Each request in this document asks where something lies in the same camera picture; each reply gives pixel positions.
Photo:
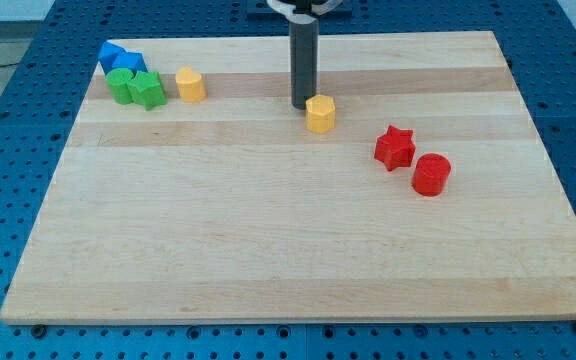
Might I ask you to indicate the blue triangle block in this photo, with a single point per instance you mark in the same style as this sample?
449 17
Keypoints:
107 55

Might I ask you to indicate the yellow hexagon block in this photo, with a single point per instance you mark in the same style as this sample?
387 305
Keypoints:
320 113

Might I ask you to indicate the green star block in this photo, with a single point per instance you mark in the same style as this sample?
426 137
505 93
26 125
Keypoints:
147 90

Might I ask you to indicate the green cylinder block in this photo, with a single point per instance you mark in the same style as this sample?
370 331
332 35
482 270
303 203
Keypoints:
117 80

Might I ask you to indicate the red star block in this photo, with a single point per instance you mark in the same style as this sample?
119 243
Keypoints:
395 148

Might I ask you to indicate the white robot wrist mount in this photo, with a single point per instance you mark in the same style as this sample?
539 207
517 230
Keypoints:
303 11

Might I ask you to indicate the red cylinder block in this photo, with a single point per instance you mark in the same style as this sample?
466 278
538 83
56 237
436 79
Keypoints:
431 174

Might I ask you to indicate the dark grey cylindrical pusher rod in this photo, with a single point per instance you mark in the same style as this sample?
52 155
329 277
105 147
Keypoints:
303 36

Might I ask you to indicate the light wooden board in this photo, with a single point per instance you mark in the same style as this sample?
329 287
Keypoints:
229 210

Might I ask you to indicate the blue cube block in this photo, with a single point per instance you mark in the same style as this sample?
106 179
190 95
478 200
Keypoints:
133 61

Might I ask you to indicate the yellow heart block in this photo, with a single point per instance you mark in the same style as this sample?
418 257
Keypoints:
190 85

